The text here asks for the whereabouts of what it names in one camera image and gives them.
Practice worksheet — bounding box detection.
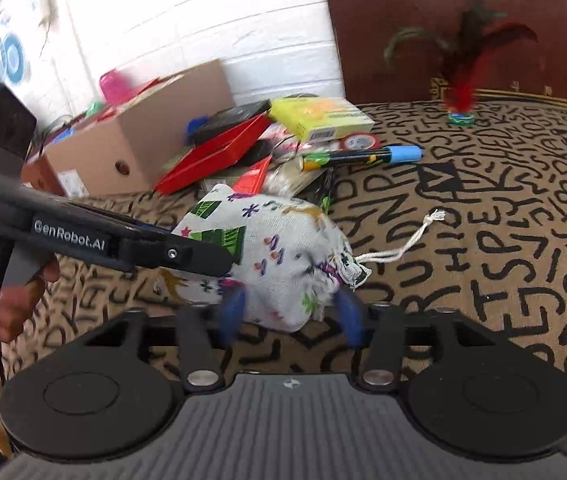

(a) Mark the red white tape roll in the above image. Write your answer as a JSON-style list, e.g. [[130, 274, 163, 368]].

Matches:
[[341, 132, 382, 152]]

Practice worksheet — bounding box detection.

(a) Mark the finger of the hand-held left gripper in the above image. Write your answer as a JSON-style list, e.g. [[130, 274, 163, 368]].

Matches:
[[118, 234, 237, 278]]

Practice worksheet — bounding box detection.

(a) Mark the pink bottle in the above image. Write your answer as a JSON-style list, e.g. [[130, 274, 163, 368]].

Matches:
[[99, 70, 137, 102]]

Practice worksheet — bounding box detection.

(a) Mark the letter print blanket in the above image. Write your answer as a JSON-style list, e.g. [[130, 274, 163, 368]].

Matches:
[[0, 100, 567, 480]]

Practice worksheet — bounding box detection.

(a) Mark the red black feather shuttlecock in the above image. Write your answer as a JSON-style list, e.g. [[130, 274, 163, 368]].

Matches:
[[383, 0, 539, 129]]

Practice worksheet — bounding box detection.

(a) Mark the marker with blue cap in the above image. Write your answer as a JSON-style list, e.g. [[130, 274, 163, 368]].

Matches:
[[298, 145, 425, 172]]

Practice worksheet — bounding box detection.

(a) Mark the red tray box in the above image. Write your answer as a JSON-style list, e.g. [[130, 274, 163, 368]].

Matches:
[[154, 112, 275, 196]]

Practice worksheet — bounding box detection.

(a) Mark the blue round wall sticker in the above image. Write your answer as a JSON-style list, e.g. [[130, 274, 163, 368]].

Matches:
[[0, 30, 32, 84]]

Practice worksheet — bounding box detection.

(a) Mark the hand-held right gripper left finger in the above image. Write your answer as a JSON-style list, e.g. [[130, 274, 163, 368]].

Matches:
[[82, 287, 247, 395]]

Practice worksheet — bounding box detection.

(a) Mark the black box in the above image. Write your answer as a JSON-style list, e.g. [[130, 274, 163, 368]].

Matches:
[[188, 100, 272, 146]]

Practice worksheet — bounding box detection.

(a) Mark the yellow box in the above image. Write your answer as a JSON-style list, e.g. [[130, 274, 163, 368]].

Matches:
[[269, 96, 375, 144]]

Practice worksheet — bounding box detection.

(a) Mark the brown cardboard box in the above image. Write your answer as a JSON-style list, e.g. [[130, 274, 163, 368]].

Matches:
[[38, 58, 237, 199]]

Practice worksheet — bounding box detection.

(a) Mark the person's left hand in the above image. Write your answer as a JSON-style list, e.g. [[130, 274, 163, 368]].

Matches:
[[0, 238, 61, 344]]

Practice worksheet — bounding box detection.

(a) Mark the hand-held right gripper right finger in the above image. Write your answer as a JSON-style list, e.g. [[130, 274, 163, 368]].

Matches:
[[334, 287, 497, 393]]

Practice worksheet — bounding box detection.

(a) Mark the printed white drawstring bag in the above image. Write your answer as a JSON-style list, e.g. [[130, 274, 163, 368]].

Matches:
[[156, 183, 447, 334]]

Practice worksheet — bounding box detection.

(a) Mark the brown wooden headboard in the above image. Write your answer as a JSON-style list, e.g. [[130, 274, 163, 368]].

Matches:
[[324, 0, 567, 107]]

